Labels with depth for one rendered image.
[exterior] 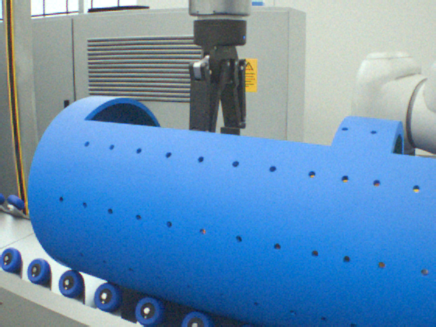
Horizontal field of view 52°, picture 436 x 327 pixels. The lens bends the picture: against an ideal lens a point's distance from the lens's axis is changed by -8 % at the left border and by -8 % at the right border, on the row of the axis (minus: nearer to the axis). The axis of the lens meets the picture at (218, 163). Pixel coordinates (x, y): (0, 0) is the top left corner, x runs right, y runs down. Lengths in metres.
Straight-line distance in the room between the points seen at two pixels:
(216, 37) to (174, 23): 1.53
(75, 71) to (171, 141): 1.91
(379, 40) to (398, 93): 2.26
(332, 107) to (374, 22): 0.65
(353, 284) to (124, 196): 0.28
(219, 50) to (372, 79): 0.45
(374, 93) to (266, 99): 1.08
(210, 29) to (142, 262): 0.31
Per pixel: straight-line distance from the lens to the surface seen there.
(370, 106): 1.03
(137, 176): 0.56
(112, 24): 2.32
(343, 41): 3.26
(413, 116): 0.98
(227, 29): 0.65
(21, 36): 1.36
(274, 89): 2.04
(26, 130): 1.39
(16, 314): 0.87
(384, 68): 1.02
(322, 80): 3.29
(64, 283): 0.76
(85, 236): 0.63
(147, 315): 0.66
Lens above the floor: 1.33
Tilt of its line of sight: 16 degrees down
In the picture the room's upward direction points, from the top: straight up
